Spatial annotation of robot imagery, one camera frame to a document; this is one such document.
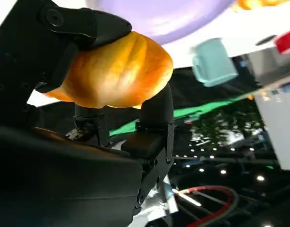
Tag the orange and white bread roll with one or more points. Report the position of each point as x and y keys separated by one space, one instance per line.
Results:
x=253 y=3
x=119 y=71

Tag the pale green mug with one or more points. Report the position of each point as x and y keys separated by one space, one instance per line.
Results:
x=214 y=62

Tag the black table grommet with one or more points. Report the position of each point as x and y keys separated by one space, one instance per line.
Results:
x=266 y=40

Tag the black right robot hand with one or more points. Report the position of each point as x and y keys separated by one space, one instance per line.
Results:
x=53 y=177

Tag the lilac plate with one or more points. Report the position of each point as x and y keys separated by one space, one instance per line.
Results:
x=168 y=19

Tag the red object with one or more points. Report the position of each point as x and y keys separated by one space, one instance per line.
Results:
x=287 y=42

